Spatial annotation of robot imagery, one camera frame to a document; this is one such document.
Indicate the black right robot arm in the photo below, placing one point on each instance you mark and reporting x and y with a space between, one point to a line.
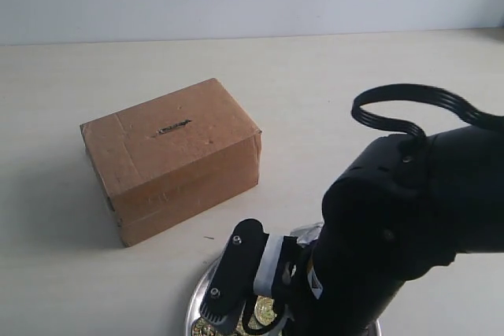
399 210

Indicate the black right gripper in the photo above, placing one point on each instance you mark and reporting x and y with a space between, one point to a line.
291 285

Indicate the brown cardboard slot box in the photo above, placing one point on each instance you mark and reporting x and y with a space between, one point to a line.
164 161

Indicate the round metal plate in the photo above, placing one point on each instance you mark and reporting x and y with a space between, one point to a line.
194 323

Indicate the gold coin lower centre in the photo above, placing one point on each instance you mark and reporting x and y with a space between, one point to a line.
264 312

